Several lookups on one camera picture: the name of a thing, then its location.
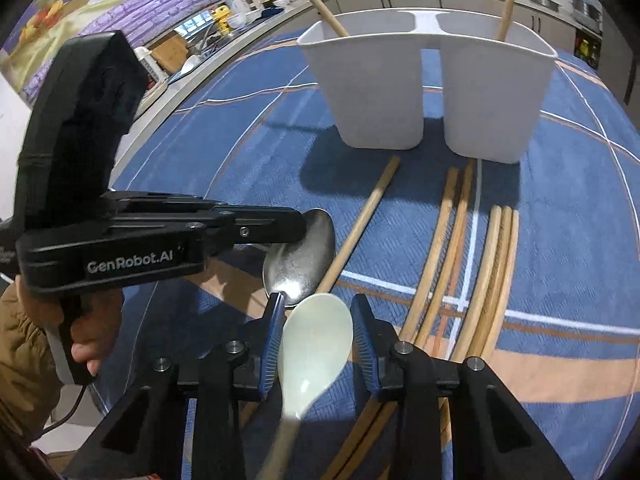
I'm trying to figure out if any person's left hand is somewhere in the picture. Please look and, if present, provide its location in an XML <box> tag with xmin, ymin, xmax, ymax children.
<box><xmin>69</xmin><ymin>289</ymin><xmax>125</xmax><ymax>376</ymax></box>

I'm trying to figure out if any dark patterned wooden chopstick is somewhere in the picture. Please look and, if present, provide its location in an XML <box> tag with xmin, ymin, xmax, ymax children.
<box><xmin>239</xmin><ymin>155</ymin><xmax>402</xmax><ymax>430</ymax></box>

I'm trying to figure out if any white ceramic spoon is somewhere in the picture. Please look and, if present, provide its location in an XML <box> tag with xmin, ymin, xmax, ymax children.
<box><xmin>252</xmin><ymin>292</ymin><xmax>354</xmax><ymax>480</ymax></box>

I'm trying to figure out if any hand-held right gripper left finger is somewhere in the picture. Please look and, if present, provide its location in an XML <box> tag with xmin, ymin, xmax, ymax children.
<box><xmin>62</xmin><ymin>291</ymin><xmax>287</xmax><ymax>480</ymax></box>

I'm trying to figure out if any white two-compartment utensil holder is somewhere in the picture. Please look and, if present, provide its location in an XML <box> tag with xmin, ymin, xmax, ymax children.
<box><xmin>297</xmin><ymin>10</ymin><xmax>558</xmax><ymax>164</ymax></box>

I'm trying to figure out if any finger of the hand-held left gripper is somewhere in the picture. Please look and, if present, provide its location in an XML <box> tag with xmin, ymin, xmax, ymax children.
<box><xmin>186</xmin><ymin>211</ymin><xmax>308</xmax><ymax>259</ymax></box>
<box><xmin>101</xmin><ymin>190</ymin><xmax>302</xmax><ymax>227</ymax></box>

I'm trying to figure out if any steel steamer pot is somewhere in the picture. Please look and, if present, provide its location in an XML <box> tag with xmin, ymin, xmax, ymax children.
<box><xmin>570</xmin><ymin>0</ymin><xmax>601</xmax><ymax>23</ymax></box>

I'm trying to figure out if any white rice cooker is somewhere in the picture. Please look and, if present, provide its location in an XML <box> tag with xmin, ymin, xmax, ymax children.
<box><xmin>134</xmin><ymin>46</ymin><xmax>168</xmax><ymax>83</ymax></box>

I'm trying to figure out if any tall grey cabinet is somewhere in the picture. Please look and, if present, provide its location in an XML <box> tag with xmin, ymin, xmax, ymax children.
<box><xmin>600</xmin><ymin>5</ymin><xmax>638</xmax><ymax>106</ymax></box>

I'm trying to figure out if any metal spoon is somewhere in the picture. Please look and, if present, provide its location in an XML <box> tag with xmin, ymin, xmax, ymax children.
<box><xmin>262</xmin><ymin>208</ymin><xmax>337</xmax><ymax>309</ymax></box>

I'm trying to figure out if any blue plaid tablecloth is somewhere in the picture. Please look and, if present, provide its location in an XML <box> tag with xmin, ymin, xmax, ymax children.
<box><xmin>95</xmin><ymin>25</ymin><xmax>640</xmax><ymax>480</ymax></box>

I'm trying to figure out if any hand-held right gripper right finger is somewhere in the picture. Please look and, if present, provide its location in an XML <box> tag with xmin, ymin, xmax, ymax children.
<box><xmin>350</xmin><ymin>293</ymin><xmax>575</xmax><ymax>480</ymax></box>

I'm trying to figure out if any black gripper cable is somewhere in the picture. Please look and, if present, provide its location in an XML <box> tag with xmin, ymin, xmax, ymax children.
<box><xmin>27</xmin><ymin>382</ymin><xmax>88</xmax><ymax>443</ymax></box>

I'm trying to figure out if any wooden cutting board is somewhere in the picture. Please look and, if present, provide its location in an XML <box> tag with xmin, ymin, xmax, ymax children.
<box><xmin>150</xmin><ymin>35</ymin><xmax>191</xmax><ymax>73</ymax></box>

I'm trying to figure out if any flower landscape wall mural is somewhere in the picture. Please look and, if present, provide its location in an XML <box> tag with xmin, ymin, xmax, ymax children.
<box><xmin>0</xmin><ymin>0</ymin><xmax>236</xmax><ymax>106</ymax></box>

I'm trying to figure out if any shelf of bottles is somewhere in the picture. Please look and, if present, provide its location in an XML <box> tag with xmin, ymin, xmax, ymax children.
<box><xmin>575</xmin><ymin>27</ymin><xmax>603</xmax><ymax>68</ymax></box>

